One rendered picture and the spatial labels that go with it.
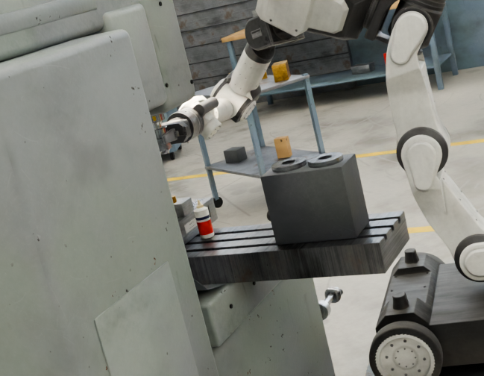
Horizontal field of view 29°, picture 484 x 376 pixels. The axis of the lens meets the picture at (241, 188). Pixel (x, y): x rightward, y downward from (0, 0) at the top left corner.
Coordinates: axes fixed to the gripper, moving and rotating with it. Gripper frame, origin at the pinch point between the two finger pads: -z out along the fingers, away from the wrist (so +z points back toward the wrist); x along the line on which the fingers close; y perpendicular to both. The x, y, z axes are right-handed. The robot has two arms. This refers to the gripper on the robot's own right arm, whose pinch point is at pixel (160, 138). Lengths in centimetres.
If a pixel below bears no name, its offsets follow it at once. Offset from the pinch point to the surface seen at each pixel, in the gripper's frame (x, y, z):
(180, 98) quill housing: 9.9, -10.1, -1.8
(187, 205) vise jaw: -0.6, 21.2, 5.6
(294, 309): 16, 62, 23
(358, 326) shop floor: -14, 122, 140
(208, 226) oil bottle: 5.6, 27.3, 3.6
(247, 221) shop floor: -142, 121, 304
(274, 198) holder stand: 32.8, 18.0, -7.5
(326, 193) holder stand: 47, 18, -7
